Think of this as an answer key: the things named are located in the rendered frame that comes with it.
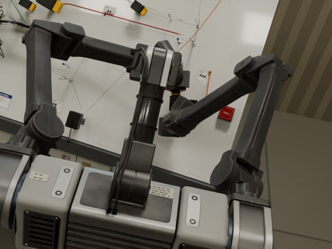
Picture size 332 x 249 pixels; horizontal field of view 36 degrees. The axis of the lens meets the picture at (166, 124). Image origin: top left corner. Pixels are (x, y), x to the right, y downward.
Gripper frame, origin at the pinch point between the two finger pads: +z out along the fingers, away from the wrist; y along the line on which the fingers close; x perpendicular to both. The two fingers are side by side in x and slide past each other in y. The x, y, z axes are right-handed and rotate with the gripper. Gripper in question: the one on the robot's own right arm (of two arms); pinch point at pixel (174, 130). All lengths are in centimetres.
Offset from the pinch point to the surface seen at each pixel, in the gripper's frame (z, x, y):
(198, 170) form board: 6.8, 13.7, -10.0
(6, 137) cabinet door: 16, 5, 72
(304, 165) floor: 169, -8, -79
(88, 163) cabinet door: 16.5, 13.4, 35.6
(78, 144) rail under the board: 4.9, 6.8, 37.5
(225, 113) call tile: -0.6, -7.8, -18.8
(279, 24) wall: 152, -102, -57
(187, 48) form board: -1.8, -32.4, -3.0
